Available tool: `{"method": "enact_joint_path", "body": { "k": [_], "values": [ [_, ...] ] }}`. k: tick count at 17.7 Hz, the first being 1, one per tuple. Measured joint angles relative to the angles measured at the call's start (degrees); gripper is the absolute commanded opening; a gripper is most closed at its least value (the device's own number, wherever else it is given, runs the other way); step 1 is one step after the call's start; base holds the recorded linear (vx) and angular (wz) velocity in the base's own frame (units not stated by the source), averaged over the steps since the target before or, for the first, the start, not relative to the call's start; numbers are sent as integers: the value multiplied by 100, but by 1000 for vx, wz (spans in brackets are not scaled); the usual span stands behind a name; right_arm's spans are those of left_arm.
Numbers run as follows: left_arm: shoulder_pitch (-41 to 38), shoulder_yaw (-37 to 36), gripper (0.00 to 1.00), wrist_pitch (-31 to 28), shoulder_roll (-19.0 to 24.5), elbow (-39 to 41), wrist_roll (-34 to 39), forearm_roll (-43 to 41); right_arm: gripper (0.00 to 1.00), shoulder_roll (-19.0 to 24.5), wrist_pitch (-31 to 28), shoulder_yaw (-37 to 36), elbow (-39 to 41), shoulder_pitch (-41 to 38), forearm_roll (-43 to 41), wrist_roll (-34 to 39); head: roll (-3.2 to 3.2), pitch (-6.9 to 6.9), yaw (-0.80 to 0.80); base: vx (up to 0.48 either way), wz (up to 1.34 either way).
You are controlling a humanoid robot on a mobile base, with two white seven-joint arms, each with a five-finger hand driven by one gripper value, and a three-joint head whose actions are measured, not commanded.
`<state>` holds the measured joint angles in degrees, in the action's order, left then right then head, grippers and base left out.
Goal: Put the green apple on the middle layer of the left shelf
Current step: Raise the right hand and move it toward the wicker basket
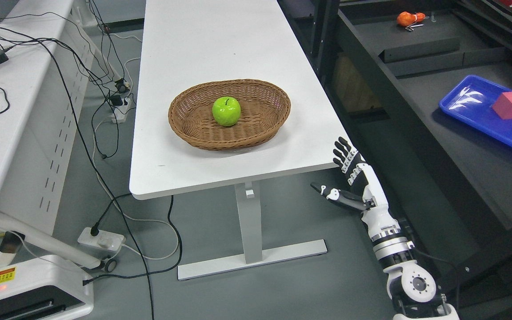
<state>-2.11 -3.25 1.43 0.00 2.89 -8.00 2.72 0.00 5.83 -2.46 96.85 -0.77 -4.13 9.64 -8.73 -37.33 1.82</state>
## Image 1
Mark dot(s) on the orange toy on shelf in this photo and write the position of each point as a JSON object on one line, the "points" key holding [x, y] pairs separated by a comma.
{"points": [[410, 20]]}

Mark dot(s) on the green apple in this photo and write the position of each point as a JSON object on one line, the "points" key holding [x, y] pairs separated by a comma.
{"points": [[226, 111]]}

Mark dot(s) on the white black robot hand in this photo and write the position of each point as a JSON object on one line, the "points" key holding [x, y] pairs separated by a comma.
{"points": [[365, 193]]}

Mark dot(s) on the white side desk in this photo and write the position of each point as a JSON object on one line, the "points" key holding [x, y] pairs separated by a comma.
{"points": [[41, 93]]}

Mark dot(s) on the white machine with warning label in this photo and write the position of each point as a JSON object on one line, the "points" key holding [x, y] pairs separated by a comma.
{"points": [[50, 288]]}

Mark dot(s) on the white power strip far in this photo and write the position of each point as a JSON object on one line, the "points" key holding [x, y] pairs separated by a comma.
{"points": [[120, 108]]}

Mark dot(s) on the white power strip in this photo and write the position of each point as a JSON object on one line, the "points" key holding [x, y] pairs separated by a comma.
{"points": [[108, 242], [120, 108]]}

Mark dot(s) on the white power strip near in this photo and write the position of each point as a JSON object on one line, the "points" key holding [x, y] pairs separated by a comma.
{"points": [[108, 242]]}

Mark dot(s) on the red cube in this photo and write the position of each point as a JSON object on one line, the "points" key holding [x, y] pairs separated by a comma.
{"points": [[503, 106]]}

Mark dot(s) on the white table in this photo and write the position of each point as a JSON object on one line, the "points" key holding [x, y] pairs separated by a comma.
{"points": [[190, 42]]}

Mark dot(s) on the black shelf unit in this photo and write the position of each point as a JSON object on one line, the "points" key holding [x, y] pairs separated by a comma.
{"points": [[450, 183]]}

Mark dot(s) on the brown wicker basket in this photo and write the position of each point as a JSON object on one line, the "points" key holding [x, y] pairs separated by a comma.
{"points": [[264, 109]]}

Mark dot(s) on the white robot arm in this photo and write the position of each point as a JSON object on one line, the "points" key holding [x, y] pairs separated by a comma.
{"points": [[412, 289]]}

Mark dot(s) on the blue plastic tray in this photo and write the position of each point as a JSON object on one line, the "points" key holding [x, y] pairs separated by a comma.
{"points": [[470, 102]]}

